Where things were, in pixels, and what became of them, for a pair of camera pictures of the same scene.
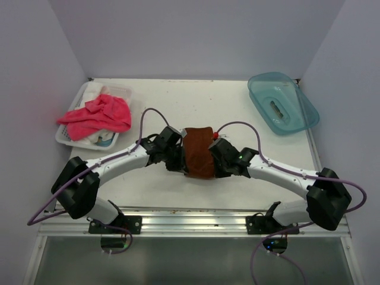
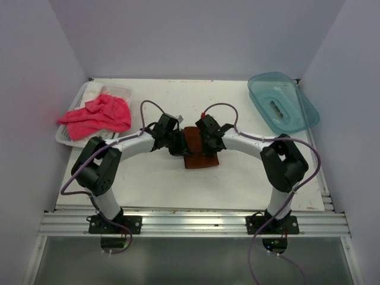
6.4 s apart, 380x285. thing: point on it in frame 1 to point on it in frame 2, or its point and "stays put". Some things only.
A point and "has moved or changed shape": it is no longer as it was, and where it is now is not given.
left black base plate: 132,224 stays put
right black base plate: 260,224 stays put
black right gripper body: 220,168 to 207,148
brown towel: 199,159 has moved or changed shape
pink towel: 107,113 stays put
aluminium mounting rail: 179,222 stays put
